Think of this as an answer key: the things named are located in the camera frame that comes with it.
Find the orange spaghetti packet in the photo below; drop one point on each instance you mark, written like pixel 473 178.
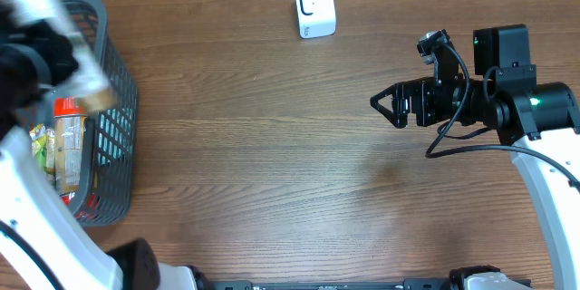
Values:
pixel 69 118

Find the white tube with gold cap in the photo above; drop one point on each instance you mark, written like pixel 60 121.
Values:
pixel 89 82

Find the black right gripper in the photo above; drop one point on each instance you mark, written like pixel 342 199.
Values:
pixel 403 104

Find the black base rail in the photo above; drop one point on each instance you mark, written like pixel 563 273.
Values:
pixel 407 284

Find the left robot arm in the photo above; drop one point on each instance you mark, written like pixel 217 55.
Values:
pixel 41 238

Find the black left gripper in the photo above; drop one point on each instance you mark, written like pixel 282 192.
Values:
pixel 34 64

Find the grey plastic shopping basket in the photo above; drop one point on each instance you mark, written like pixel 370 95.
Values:
pixel 108 154

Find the green tea snack packet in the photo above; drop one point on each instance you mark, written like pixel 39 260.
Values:
pixel 43 145

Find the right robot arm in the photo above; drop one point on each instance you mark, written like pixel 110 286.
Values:
pixel 500 106

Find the white barcode scanner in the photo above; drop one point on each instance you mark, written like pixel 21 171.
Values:
pixel 316 18

